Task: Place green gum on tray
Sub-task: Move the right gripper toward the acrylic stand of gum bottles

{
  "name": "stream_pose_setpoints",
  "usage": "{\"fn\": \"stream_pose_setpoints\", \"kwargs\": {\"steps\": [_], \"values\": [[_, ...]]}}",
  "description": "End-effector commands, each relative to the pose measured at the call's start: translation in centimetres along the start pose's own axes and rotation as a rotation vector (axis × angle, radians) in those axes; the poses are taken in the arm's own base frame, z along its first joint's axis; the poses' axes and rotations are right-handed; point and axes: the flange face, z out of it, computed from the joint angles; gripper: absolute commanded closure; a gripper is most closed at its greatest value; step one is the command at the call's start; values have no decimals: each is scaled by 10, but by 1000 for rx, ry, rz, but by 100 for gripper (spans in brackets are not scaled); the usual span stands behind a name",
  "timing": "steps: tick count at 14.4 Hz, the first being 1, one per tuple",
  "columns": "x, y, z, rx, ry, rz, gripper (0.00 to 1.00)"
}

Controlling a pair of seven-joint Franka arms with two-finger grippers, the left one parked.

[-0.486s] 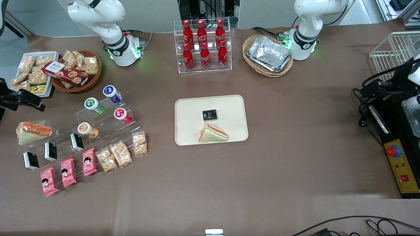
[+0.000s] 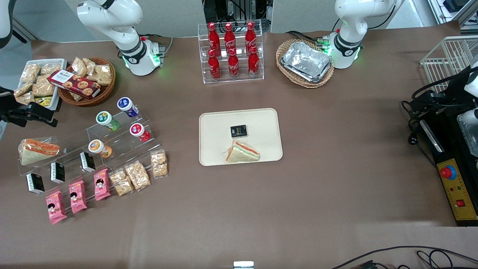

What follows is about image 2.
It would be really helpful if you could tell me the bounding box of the clear acrylic bottle rack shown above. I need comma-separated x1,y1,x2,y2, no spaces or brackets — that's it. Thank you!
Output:
198,19,264,84

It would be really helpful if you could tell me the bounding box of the black white-sided small box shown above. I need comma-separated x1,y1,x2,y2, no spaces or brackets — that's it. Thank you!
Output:
80,152,96,173
50,162,66,184
26,173,45,195

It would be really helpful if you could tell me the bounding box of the black control box cable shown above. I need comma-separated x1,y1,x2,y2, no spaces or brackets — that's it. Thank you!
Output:
401,98,438,168

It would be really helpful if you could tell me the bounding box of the pink snack packet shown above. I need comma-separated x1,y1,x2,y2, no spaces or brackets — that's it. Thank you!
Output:
94,169,111,201
46,191,68,225
69,180,88,214

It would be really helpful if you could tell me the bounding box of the beige plastic tray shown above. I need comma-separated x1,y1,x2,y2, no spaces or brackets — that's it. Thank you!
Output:
199,108,283,166

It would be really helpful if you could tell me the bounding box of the clear acrylic stepped display stand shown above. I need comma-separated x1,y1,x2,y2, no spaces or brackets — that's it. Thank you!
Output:
17,105,162,195

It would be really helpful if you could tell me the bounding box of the grey arm base cable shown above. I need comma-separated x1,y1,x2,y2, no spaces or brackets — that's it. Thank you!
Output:
142,34,173,56

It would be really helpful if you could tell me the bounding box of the aluminium foil tray stack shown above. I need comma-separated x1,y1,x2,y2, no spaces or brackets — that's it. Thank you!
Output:
281,41,333,83

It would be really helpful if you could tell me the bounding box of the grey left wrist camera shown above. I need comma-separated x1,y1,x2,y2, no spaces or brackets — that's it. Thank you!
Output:
457,108,478,126

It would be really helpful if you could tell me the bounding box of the black arm base cable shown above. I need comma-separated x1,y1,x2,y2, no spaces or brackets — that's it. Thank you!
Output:
286,30,336,47

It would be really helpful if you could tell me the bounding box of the red cola bottle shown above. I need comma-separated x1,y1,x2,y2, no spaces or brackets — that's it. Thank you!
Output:
208,49,221,80
245,22,257,55
248,46,260,77
208,22,221,56
224,23,236,56
228,48,240,79

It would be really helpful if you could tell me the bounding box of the black equipment rack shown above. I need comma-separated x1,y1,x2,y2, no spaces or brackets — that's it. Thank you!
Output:
203,0,272,33

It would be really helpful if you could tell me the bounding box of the green gum bottle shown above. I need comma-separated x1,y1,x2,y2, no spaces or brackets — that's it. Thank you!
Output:
96,111,120,131

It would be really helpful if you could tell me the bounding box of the white wire basket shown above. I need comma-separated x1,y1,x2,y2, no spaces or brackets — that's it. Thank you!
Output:
420,35,478,94

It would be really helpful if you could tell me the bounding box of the clear plastic container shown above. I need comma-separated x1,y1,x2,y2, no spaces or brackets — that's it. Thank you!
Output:
457,112,478,157

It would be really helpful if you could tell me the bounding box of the orange gum bottle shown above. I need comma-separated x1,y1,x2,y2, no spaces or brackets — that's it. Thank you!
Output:
88,139,112,158

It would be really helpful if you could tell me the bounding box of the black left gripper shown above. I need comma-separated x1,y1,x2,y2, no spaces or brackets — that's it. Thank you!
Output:
429,73,469,111

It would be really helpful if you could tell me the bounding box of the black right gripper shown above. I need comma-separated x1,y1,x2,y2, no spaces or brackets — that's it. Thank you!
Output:
0,87,58,127

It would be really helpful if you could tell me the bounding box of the black cable bundle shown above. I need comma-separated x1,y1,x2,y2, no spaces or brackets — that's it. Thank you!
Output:
330,245,478,269

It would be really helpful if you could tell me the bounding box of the white rectangular bin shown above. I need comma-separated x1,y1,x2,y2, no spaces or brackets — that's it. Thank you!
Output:
10,59,68,112

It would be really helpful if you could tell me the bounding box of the red gum bottle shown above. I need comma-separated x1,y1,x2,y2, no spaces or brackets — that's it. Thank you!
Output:
130,123,151,142

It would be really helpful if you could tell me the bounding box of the red cookie box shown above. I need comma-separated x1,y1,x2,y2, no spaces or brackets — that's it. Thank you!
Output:
47,70,101,99

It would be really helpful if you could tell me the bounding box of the wrapped triangle sandwich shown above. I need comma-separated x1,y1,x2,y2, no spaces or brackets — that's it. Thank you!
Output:
225,140,261,164
19,139,60,166

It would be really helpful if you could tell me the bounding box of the light wicker basket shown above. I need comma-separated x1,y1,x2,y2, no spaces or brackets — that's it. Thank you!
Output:
276,39,335,89

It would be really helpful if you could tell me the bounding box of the metal shelf frame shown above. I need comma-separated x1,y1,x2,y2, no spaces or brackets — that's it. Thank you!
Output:
429,0,478,27

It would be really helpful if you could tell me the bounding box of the black yellow control box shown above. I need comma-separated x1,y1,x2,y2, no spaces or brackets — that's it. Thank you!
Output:
418,112,478,227

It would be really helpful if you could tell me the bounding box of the blue gum bottle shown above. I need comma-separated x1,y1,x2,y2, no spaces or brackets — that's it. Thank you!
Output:
117,97,139,118

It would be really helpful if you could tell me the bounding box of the dark brown wicker basket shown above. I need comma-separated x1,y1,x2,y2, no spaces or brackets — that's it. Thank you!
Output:
58,57,116,107

